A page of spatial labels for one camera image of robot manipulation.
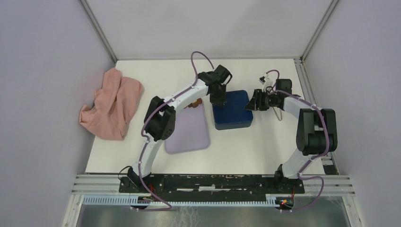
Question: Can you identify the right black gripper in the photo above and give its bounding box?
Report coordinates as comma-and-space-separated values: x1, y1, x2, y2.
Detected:
244, 89, 278, 111

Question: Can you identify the dark blue box lid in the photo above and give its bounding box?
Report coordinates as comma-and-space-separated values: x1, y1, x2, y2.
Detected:
212, 90, 253, 130

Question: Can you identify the lilac tray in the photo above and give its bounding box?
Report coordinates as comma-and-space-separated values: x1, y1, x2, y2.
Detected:
165, 99, 210, 155

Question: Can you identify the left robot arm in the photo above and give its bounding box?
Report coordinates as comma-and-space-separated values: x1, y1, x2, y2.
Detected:
127, 65, 233, 193

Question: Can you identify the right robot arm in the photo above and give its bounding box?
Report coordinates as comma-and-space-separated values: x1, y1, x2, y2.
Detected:
245, 79, 338, 193

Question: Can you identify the pink cloth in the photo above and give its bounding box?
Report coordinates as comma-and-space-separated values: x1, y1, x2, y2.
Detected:
78, 68, 144, 140

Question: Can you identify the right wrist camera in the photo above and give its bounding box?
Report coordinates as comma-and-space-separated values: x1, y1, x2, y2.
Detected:
259, 73, 273, 92

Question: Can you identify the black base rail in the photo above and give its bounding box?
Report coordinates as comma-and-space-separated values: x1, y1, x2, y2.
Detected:
119, 174, 305, 203

